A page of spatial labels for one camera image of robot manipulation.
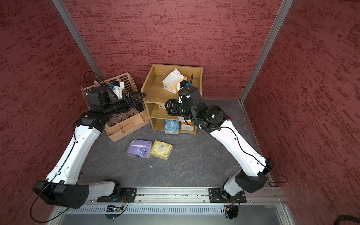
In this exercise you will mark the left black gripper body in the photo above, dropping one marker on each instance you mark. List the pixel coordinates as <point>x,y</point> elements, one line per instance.
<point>124,104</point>

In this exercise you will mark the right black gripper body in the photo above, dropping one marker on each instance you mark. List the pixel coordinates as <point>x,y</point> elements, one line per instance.
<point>177,107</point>

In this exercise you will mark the orange white tissue box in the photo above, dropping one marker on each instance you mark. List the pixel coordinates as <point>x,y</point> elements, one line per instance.
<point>172,82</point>

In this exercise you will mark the yellow green tissue pack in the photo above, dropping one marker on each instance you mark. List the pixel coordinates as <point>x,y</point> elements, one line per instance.
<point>161,150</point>

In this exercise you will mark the purple tissue pack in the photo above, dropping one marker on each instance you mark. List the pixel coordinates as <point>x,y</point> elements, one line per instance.
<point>139,149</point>

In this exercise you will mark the small beige tissue box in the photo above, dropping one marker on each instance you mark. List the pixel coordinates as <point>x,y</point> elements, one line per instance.
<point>161,105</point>

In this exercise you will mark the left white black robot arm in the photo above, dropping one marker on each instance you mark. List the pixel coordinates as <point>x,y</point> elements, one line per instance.
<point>60,188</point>

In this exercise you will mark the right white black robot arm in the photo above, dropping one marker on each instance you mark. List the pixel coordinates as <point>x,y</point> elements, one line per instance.
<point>214,121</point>

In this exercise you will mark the wooden three-tier shelf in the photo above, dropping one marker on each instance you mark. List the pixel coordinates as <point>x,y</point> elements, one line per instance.
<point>156,94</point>

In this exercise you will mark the blue tissue pack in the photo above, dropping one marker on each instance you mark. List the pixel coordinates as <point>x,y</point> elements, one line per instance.
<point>171,127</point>

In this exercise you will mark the wooden slotted desk organizer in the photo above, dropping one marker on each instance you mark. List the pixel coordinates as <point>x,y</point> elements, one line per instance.
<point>122,124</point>

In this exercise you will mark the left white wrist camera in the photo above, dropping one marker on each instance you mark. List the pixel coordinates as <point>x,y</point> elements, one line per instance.
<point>117,88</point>

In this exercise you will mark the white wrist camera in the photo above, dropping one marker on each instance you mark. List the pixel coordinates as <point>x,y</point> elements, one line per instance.
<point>117,88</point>
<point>182,84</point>

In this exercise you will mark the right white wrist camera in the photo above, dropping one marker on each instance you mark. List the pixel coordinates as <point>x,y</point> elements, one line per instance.
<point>182,84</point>

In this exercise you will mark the left corner aluminium post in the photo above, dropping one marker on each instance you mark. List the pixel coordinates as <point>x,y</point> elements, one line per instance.
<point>65,15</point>

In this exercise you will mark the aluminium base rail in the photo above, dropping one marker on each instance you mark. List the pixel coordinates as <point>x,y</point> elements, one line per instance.
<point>197,196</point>

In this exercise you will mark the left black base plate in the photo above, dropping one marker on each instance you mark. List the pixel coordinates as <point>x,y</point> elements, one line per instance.
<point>126,194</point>

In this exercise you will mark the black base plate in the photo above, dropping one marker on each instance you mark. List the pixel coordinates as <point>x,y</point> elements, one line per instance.
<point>216,195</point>
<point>126,194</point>

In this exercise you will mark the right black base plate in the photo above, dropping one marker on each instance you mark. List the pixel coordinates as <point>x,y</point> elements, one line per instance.
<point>216,195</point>

